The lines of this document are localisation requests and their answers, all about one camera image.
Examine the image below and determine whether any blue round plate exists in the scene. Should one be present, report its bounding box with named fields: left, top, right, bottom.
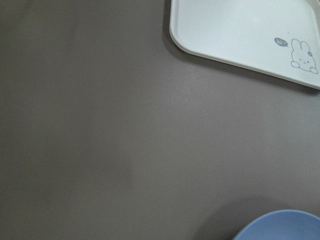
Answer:
left=233, top=209, right=320, bottom=240

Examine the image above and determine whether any cream rabbit tray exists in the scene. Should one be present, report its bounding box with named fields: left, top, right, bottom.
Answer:
left=169, top=0, right=320, bottom=89

